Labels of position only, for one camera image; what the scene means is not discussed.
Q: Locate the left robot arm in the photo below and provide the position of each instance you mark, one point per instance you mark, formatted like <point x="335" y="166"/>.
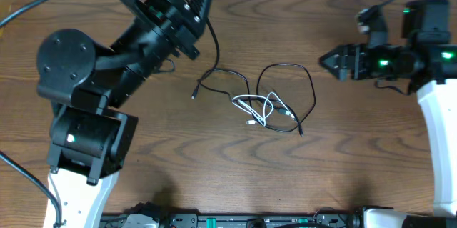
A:
<point x="87" y="83"/>

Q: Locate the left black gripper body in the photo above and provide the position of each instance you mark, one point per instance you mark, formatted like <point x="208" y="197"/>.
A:
<point x="171" y="31"/>

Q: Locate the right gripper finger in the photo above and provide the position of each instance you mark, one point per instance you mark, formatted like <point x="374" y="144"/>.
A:
<point x="336" y="71"/>
<point x="334" y="55"/>

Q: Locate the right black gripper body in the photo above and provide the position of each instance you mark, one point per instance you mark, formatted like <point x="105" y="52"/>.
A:
<point x="364" y="63"/>

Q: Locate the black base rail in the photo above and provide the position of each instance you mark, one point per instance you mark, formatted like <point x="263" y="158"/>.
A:
<point x="151" y="215"/>

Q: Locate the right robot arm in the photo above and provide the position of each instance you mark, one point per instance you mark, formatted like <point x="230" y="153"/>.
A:
<point x="428" y="62"/>

